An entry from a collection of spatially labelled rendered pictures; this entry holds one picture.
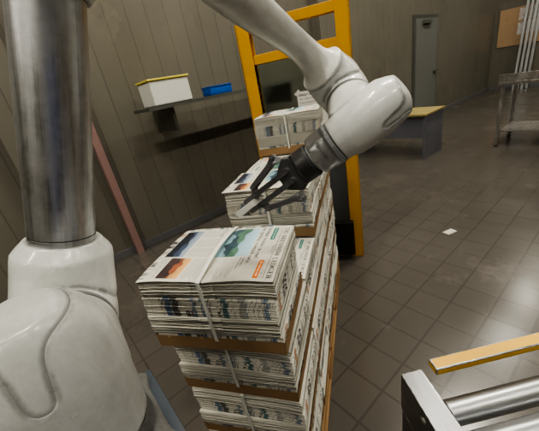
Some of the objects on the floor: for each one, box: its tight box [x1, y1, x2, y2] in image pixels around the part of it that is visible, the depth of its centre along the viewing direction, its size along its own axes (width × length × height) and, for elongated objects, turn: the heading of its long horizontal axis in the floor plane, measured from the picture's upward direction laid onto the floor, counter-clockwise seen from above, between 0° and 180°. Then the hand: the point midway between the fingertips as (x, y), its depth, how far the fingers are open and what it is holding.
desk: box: [358, 106, 446, 159], centre depth 497 cm, size 64×124×67 cm, turn 62°
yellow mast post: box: [334, 0, 364, 256], centre depth 220 cm, size 9×9×185 cm
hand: (247, 207), depth 73 cm, fingers closed
